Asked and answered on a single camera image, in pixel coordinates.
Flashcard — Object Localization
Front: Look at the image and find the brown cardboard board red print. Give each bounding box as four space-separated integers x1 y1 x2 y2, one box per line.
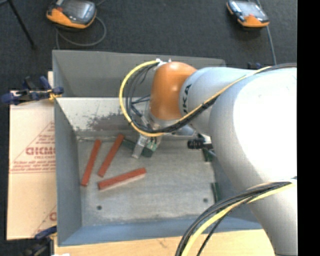
5 70 58 241

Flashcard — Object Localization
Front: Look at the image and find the dark green flat block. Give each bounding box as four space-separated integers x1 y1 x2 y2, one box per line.
202 147 217 162
122 138 154 158

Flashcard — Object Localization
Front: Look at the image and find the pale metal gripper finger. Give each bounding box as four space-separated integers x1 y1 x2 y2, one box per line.
131 142 145 159

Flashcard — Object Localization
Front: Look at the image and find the red-brown flat block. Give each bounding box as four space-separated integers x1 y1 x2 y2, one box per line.
96 133 126 179
80 138 103 187
97 167 148 192

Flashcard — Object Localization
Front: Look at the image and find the grey metal bin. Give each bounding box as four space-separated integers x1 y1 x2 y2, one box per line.
51 49 264 247

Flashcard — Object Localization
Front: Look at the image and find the black cylinder on white bracket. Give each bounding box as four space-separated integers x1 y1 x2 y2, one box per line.
174 124 214 151

